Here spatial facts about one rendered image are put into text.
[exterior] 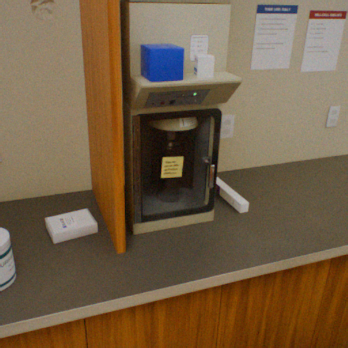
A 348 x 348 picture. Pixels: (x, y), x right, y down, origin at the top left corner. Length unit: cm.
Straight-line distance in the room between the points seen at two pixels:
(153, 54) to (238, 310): 91
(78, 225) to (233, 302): 60
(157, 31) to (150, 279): 74
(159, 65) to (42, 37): 60
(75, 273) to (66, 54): 82
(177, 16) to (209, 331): 104
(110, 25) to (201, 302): 89
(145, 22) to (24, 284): 85
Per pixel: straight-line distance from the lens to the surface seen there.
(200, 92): 122
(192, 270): 129
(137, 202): 136
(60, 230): 143
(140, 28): 121
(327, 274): 163
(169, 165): 134
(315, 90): 214
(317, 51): 209
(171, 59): 113
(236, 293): 141
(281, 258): 139
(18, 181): 175
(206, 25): 128
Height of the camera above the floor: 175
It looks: 25 degrees down
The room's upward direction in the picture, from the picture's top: 2 degrees clockwise
